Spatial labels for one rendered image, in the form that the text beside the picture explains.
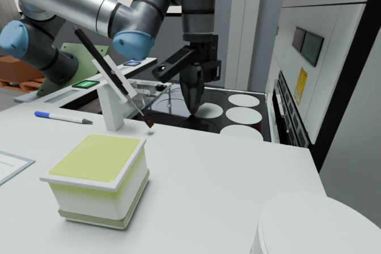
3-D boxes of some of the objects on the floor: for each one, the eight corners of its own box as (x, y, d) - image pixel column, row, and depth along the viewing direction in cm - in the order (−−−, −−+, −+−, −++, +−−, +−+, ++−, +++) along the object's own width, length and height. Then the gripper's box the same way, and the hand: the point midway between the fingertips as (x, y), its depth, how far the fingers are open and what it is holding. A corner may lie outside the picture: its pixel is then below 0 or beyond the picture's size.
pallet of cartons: (96, 80, 355) (90, 54, 333) (49, 98, 284) (37, 67, 262) (50, 72, 400) (41, 49, 378) (-1, 87, 328) (-15, 58, 306)
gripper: (226, 34, 45) (220, 114, 55) (202, 31, 52) (200, 102, 62) (197, 37, 41) (196, 123, 51) (174, 33, 47) (177, 110, 57)
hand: (190, 111), depth 54 cm, fingers closed
